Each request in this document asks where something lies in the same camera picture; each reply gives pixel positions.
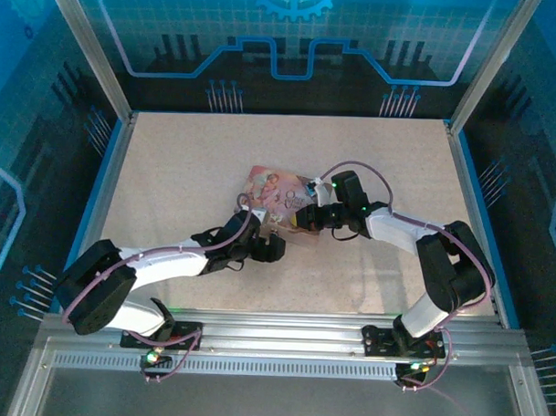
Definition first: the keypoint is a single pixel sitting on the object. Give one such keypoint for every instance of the aluminium corner post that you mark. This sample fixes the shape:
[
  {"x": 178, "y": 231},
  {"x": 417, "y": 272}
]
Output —
[
  {"x": 493, "y": 65},
  {"x": 89, "y": 51}
]

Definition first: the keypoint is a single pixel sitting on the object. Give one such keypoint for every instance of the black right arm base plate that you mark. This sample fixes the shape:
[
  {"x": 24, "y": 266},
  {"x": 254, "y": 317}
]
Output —
[{"x": 378, "y": 341}]

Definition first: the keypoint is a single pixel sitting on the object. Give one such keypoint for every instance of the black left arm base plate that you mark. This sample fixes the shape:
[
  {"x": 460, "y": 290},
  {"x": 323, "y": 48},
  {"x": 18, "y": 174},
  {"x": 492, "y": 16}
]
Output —
[{"x": 187, "y": 335}]

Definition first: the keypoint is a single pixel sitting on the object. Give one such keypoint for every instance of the left status light board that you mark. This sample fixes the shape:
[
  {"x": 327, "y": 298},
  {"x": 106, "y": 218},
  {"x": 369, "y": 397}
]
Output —
[{"x": 152, "y": 358}]

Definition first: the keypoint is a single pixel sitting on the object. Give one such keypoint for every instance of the aluminium right corner post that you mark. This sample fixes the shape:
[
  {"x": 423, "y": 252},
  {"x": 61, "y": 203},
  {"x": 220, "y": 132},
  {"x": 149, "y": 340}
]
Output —
[{"x": 493, "y": 65}]

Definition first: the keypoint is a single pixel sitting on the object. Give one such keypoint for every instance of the right status light board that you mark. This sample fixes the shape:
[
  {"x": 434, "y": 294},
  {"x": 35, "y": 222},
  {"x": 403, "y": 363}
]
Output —
[{"x": 415, "y": 368}]

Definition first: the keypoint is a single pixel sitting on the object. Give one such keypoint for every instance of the aluminium front frame beam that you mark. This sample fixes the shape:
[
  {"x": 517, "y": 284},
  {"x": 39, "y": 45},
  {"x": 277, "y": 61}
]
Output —
[{"x": 283, "y": 331}]

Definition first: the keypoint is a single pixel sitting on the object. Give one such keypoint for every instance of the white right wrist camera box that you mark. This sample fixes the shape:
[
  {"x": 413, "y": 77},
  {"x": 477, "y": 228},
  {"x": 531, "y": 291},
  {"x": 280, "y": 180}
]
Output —
[{"x": 321, "y": 191}]

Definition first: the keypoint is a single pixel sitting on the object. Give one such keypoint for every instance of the aluminium left corner post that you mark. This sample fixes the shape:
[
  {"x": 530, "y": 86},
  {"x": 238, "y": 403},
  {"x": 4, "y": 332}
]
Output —
[{"x": 89, "y": 51}]

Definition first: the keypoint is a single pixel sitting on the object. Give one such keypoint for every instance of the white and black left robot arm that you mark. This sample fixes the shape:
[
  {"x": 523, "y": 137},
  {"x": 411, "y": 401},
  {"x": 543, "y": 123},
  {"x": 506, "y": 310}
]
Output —
[{"x": 166, "y": 264}]

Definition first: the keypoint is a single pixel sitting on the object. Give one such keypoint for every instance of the status light board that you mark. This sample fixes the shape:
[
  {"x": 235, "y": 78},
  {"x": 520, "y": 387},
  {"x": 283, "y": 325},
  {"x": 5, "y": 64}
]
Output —
[
  {"x": 152, "y": 358},
  {"x": 415, "y": 368}
]

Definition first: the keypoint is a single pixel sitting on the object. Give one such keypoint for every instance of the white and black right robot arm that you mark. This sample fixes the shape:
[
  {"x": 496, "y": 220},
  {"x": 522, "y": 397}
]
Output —
[{"x": 445, "y": 264}]

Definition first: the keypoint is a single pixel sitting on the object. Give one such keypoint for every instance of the pink illustrated diary book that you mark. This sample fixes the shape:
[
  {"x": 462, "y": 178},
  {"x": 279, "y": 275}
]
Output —
[{"x": 278, "y": 194}]

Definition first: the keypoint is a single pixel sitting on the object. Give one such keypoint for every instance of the aluminium left side rail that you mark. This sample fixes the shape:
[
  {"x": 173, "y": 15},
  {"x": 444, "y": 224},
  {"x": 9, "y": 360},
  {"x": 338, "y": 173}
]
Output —
[{"x": 107, "y": 188}]

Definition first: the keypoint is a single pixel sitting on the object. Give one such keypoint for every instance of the aluminium right side rail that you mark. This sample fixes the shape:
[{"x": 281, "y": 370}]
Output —
[{"x": 478, "y": 224}]

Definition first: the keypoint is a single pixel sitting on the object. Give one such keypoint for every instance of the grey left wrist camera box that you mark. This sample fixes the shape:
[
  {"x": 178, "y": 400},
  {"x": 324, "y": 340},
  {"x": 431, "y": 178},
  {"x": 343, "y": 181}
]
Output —
[{"x": 257, "y": 214}]

